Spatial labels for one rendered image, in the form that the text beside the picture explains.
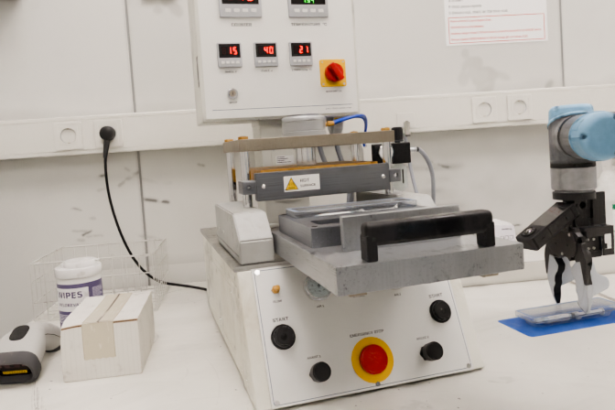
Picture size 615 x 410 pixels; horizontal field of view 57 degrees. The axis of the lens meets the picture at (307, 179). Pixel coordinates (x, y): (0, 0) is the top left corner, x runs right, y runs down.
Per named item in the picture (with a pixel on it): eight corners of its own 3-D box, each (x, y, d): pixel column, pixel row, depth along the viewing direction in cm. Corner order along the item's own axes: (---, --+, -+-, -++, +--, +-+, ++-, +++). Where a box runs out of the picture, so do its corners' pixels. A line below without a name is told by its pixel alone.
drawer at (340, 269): (272, 255, 85) (268, 204, 84) (405, 240, 91) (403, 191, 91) (338, 305, 57) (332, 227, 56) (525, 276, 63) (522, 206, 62)
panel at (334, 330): (271, 409, 74) (250, 269, 80) (473, 369, 82) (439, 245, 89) (274, 409, 72) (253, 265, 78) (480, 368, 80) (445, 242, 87)
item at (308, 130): (221, 188, 114) (216, 124, 113) (365, 176, 122) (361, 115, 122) (242, 196, 90) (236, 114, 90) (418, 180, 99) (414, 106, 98)
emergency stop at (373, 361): (361, 377, 78) (354, 348, 80) (387, 372, 79) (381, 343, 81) (364, 376, 77) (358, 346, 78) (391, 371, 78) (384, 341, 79)
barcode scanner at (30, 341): (32, 348, 107) (28, 306, 106) (76, 343, 107) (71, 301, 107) (-19, 393, 86) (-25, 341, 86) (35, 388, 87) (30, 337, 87)
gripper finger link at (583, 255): (598, 284, 96) (586, 232, 98) (591, 285, 96) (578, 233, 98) (579, 285, 100) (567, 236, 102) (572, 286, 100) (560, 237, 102)
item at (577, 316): (534, 331, 97) (534, 318, 97) (514, 322, 103) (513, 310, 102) (622, 316, 102) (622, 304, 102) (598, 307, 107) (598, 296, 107)
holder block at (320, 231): (279, 231, 83) (277, 214, 83) (403, 218, 89) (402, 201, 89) (312, 249, 67) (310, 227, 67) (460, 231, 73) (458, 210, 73)
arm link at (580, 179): (569, 168, 97) (538, 167, 105) (570, 196, 97) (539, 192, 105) (606, 166, 99) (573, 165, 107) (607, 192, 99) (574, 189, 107)
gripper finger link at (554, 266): (579, 300, 107) (588, 256, 104) (553, 305, 105) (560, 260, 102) (568, 292, 110) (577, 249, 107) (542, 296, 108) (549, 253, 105)
